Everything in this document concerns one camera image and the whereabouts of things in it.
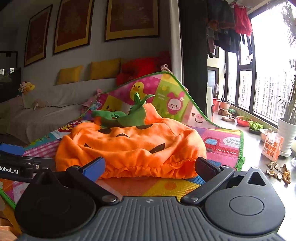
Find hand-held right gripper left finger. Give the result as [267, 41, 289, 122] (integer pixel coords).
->
[32, 157, 119, 205]

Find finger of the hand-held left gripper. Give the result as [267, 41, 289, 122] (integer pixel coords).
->
[0, 143, 25, 156]

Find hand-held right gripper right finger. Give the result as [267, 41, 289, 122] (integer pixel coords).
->
[181, 157, 269, 205]

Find orange pumpkin costume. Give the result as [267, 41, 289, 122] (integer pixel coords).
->
[55, 93, 207, 179]

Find hanging dark clothes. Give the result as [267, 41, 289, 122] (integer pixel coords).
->
[206, 0, 241, 58]

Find colourful cartoon play mat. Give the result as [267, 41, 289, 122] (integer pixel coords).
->
[0, 71, 245, 209]

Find white covered sofa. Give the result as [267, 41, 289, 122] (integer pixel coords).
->
[0, 77, 121, 144]

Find small beige doll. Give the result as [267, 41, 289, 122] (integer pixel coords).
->
[32, 99, 47, 110]

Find red basin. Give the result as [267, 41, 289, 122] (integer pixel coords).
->
[236, 116, 252, 127]

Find black cabinet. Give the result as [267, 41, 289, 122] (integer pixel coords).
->
[0, 67, 22, 103]

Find white air purifier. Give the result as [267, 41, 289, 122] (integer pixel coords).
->
[206, 86, 213, 122]

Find green sprouts in black tray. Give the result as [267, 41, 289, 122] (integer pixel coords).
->
[248, 121, 264, 135]

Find yellow plush toy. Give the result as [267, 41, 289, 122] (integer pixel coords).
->
[18, 81, 36, 95]

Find pink clothing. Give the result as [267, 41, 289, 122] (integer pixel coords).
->
[81, 89, 104, 113]

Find orange white box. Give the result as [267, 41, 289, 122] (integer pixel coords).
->
[262, 133, 284, 162]

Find pile of dried peels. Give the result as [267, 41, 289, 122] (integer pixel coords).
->
[266, 161, 292, 184]

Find glass fish tank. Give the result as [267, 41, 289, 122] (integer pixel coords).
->
[0, 51, 18, 78]

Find white plant pot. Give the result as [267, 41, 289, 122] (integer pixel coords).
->
[277, 118, 296, 157]

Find yellow cushion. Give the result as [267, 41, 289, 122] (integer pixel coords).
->
[90, 58, 122, 80]
[57, 65, 84, 86]

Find red cushion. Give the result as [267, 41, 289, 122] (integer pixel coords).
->
[116, 51, 171, 86]

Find tall green plant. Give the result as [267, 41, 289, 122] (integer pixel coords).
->
[276, 0, 296, 122]

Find hanging red garment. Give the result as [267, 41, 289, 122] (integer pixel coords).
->
[233, 3, 253, 37]

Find black window frame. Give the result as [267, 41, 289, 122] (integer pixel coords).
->
[225, 9, 296, 128]

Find framed red wall picture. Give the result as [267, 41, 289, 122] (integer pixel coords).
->
[24, 4, 53, 67]
[105, 0, 160, 42]
[53, 0, 95, 55]

